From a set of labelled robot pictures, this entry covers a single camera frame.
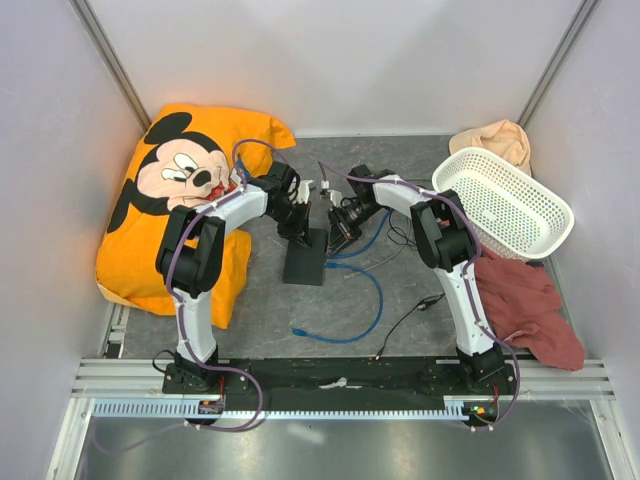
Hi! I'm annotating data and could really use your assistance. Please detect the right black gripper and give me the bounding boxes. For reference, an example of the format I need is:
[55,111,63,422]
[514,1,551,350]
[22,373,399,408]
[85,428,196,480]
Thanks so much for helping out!
[326,200,382,257]

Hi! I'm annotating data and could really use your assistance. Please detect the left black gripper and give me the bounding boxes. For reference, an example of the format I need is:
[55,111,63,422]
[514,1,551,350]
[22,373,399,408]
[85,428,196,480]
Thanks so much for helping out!
[268,201,312,251]

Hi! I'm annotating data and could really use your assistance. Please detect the blue ethernet cable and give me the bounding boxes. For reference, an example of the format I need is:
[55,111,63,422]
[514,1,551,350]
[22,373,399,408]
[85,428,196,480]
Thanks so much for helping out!
[324,207,394,261]
[292,262,385,345]

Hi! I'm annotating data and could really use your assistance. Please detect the black power cord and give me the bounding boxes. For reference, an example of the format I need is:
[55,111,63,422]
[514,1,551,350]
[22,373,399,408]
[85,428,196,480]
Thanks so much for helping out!
[374,207,446,362]

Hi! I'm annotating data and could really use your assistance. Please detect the black network switch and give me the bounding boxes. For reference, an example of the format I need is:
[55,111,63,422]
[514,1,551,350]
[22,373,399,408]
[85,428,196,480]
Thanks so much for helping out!
[282,228,328,286]

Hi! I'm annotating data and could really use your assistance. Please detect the grey ethernet cable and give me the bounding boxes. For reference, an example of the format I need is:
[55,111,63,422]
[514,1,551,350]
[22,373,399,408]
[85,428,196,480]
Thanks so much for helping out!
[342,244,405,279]

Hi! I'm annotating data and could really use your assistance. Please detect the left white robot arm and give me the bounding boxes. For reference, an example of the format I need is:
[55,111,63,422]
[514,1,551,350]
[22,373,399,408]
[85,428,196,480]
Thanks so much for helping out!
[156,162,313,393]

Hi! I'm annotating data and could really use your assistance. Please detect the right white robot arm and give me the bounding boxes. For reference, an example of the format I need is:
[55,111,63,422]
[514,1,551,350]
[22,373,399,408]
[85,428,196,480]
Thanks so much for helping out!
[328,165,504,394]

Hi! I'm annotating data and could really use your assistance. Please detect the orange Mickey Mouse pillow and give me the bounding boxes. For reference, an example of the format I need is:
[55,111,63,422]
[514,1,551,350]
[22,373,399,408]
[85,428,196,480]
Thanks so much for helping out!
[95,104,296,316]

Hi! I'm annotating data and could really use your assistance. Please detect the white perforated plastic basket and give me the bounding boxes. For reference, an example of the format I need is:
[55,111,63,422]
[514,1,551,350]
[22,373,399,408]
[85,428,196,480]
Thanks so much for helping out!
[432,147,575,261]

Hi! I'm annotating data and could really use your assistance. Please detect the peach cloth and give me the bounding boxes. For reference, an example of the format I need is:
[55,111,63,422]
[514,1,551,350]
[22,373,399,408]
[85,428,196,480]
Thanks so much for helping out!
[449,119,531,175]

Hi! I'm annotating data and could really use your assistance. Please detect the red cloth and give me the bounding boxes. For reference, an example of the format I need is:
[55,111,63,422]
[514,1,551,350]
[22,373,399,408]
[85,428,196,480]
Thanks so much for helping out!
[475,248,586,371]

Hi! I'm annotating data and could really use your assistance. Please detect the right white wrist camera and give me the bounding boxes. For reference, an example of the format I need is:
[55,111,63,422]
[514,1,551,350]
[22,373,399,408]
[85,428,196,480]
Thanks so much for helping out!
[320,180,343,206]

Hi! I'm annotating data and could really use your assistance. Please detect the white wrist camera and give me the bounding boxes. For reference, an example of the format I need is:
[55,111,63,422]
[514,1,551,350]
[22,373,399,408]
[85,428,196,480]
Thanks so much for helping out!
[289,180,314,204]
[320,180,343,206]

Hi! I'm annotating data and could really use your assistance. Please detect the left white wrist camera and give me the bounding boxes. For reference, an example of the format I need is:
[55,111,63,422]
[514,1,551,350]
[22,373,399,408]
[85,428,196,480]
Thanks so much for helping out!
[289,180,314,204]

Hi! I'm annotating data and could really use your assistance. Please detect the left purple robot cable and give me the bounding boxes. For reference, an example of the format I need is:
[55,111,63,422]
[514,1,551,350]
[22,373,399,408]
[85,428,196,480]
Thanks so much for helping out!
[92,138,291,454]

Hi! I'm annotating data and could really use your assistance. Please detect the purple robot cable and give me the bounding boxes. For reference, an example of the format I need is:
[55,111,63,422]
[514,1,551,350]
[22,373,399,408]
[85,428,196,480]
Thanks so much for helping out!
[318,159,524,432]
[92,138,291,454]

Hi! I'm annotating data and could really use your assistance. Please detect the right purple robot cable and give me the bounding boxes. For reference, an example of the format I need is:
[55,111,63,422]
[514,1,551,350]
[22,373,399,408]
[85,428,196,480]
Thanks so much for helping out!
[318,159,524,432]

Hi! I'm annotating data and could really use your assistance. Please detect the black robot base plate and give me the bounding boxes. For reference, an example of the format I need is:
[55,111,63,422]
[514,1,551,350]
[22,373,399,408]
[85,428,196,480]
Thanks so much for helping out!
[162,356,516,409]

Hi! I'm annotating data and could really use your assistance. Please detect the grey slotted cable duct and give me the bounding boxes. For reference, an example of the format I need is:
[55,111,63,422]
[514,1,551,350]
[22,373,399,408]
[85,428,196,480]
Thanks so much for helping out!
[93,398,480,421]

